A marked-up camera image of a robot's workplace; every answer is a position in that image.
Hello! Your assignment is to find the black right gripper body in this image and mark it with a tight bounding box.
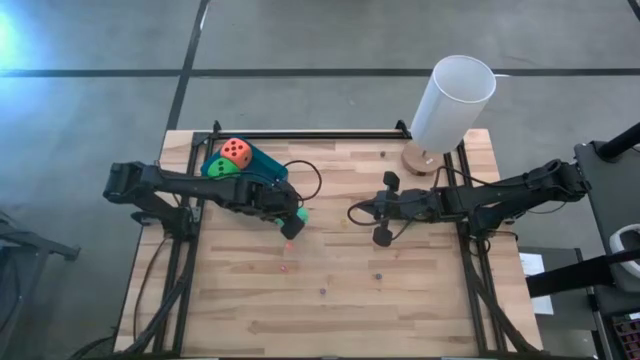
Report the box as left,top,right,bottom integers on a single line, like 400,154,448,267
372,188,444,224

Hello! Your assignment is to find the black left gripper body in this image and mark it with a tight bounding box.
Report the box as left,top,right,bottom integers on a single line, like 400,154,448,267
234,178,281,219

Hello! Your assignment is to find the large teal foam die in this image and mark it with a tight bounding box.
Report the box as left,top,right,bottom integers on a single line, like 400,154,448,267
273,207,310,230

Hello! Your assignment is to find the large green foam die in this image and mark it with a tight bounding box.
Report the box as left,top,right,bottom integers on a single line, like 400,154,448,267
206,157,242,180

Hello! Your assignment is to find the large orange foam die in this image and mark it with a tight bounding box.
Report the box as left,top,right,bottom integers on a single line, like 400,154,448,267
219,137,254,170

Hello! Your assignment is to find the blue plastic bin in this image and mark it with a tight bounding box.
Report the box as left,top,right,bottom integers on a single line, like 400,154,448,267
199,137,290,184

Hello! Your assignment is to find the white paper sheet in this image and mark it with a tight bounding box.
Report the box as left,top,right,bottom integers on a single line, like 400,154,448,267
518,252,556,316

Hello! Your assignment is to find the black flat bar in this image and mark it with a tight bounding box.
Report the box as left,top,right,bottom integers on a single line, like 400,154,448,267
525,248,640,300

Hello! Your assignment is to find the black floor stand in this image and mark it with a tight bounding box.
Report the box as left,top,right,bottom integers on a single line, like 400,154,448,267
0,209,82,360

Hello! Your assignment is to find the black side cart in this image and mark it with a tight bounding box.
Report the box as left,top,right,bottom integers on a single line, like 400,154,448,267
573,122,640,360

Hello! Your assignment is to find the white round object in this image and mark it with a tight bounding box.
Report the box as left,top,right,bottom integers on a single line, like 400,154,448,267
608,223,640,281

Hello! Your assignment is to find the tray of coloured parts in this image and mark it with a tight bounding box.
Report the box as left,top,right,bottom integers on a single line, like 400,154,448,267
612,313,640,360

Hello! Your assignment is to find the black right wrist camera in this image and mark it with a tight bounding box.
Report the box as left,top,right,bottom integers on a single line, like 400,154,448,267
397,192,427,219

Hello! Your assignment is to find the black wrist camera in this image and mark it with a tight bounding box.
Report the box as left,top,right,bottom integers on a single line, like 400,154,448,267
257,182,289,209
397,192,427,219

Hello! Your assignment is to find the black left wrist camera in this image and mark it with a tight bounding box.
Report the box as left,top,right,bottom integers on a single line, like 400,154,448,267
257,182,289,209

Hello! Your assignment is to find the black left camera cable loop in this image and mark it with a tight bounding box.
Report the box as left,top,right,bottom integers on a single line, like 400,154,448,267
282,159,324,204

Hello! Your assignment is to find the black right camera cable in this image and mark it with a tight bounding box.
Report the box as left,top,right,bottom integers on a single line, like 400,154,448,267
346,198,419,246

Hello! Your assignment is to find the black aluminium rig frame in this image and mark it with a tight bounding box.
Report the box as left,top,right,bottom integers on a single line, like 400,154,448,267
69,119,544,360

